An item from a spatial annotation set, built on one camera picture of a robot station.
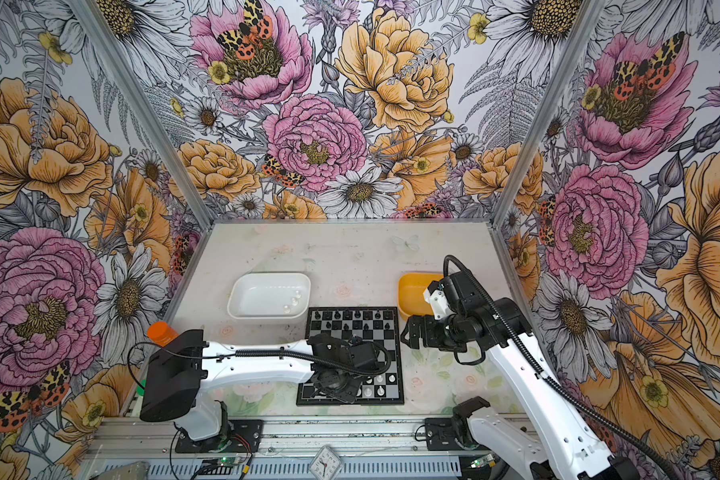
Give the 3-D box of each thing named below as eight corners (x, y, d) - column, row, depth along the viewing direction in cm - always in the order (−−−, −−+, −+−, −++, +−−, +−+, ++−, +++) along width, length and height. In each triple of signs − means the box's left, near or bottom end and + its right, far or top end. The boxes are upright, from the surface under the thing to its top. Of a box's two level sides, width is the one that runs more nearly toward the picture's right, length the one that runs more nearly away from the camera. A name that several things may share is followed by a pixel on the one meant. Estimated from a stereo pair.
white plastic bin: (230, 325, 96) (222, 315, 91) (243, 283, 106) (237, 272, 101) (309, 325, 96) (306, 315, 91) (315, 283, 106) (313, 272, 101)
